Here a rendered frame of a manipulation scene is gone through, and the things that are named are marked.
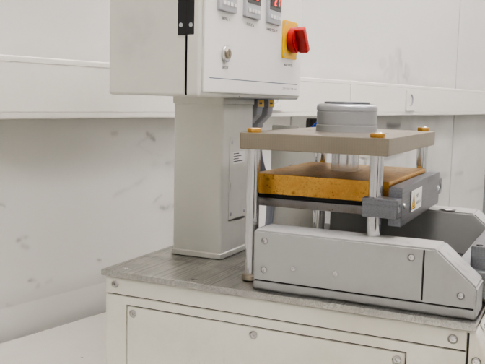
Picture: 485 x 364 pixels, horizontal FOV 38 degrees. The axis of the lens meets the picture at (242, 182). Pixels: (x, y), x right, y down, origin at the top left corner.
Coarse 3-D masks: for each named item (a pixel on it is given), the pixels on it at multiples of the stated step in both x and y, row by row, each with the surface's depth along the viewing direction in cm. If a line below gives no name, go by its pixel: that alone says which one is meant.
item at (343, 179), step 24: (288, 168) 94; (312, 168) 95; (336, 168) 92; (360, 168) 97; (384, 168) 97; (408, 168) 98; (264, 192) 88; (288, 192) 86; (312, 192) 85; (336, 192) 84; (360, 192) 82; (384, 192) 81
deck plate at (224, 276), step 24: (120, 264) 93; (144, 264) 94; (168, 264) 94; (192, 264) 94; (216, 264) 94; (240, 264) 95; (192, 288) 85; (216, 288) 84; (240, 288) 83; (360, 312) 76; (384, 312) 75; (408, 312) 75; (480, 312) 75
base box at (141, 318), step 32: (128, 288) 90; (160, 288) 87; (128, 320) 90; (160, 320) 88; (192, 320) 86; (224, 320) 84; (256, 320) 82; (288, 320) 80; (320, 320) 79; (352, 320) 77; (384, 320) 76; (128, 352) 90; (160, 352) 88; (192, 352) 86; (224, 352) 84; (256, 352) 83; (288, 352) 81; (320, 352) 79; (352, 352) 77; (384, 352) 76; (416, 352) 74; (448, 352) 73; (480, 352) 72
